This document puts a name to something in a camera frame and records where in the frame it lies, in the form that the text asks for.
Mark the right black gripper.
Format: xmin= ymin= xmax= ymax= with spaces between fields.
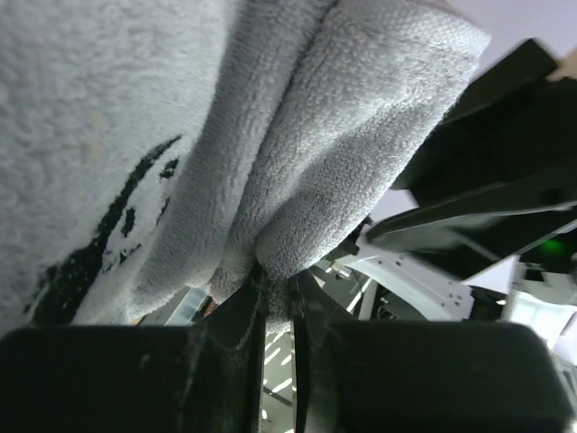
xmin=366 ymin=39 xmax=576 ymax=280

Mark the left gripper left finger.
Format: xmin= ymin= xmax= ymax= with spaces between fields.
xmin=1 ymin=267 xmax=267 ymax=432

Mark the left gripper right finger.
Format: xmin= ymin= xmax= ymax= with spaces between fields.
xmin=289 ymin=272 xmax=566 ymax=432

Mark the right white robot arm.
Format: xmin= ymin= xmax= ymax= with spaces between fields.
xmin=330 ymin=39 xmax=576 ymax=320

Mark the grey cloth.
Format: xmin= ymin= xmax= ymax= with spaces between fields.
xmin=1 ymin=1 xmax=490 ymax=333

